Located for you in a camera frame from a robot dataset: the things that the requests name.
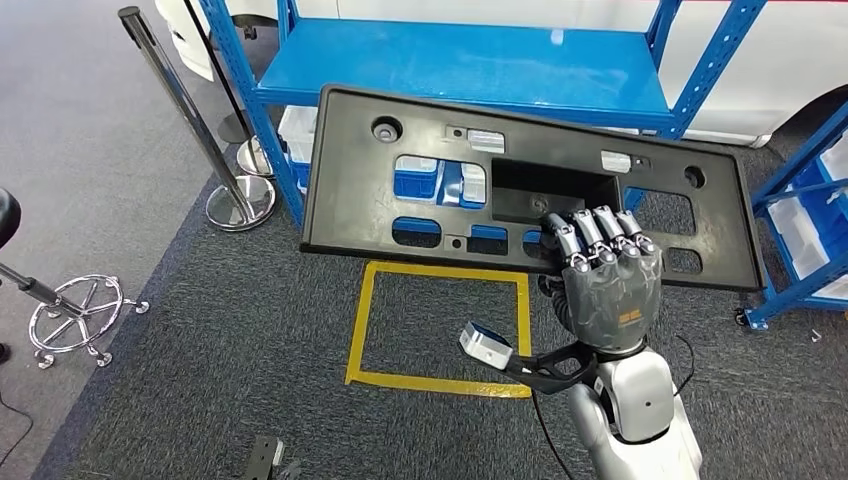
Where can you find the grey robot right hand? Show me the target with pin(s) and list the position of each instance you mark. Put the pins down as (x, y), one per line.
(609, 298)

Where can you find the black plastic mounting plate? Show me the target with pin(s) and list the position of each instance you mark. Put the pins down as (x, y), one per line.
(358, 199)

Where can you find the blue metal shelf rack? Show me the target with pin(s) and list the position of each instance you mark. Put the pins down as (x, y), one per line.
(464, 60)

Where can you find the white plastic bin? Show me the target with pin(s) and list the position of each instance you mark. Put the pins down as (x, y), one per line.
(295, 132)
(798, 238)
(838, 156)
(836, 289)
(474, 182)

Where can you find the yellow floor tape square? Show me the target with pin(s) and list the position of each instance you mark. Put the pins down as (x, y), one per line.
(437, 386)

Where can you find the blue plastic bin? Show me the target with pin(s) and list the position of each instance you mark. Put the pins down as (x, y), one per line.
(831, 218)
(414, 185)

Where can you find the blue wheeled cart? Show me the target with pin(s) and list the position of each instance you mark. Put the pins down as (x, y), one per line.
(802, 156)

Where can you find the white car red stripe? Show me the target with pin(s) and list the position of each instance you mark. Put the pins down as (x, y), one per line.
(795, 66)

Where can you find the chrome base swivel stool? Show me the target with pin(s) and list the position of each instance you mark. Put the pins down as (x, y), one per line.
(40, 290)

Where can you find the black camera bracket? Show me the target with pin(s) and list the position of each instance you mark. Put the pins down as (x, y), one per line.
(523, 371)

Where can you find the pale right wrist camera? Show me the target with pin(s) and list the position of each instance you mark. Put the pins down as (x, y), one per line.
(484, 348)

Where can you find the chrome stanchion post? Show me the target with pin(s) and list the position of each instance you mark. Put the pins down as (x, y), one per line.
(242, 202)
(255, 162)

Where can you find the stanchion post dark base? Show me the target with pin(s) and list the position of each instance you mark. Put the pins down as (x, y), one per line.
(233, 129)

